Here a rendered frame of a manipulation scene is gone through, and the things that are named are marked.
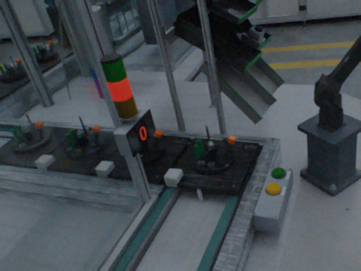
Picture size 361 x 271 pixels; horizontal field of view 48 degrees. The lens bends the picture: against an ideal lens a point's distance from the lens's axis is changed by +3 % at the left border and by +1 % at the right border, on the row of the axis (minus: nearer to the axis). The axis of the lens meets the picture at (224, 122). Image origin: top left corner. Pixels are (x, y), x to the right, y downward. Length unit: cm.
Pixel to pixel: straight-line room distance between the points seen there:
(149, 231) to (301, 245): 42
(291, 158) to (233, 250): 51
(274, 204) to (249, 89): 51
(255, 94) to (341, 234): 59
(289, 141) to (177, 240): 61
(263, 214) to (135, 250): 35
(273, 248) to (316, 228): 14
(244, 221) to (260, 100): 55
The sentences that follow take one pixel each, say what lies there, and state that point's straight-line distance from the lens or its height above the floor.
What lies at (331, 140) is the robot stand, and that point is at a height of 106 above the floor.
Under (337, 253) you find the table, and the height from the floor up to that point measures 86.
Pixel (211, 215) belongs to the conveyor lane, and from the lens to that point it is 117.
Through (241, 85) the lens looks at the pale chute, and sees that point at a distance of 145.
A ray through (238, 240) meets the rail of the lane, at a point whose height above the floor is 96.
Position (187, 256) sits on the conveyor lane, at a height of 92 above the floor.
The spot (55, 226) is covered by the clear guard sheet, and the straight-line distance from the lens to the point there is 94.
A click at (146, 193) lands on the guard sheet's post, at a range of 119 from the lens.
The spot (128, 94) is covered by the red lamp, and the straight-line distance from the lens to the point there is 99.
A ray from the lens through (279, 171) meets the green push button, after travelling 120.
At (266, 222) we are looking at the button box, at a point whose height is 94.
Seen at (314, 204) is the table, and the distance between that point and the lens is 126.
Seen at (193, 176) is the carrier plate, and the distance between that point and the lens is 123.
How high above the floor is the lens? 174
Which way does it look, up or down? 32 degrees down
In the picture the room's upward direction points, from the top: 9 degrees counter-clockwise
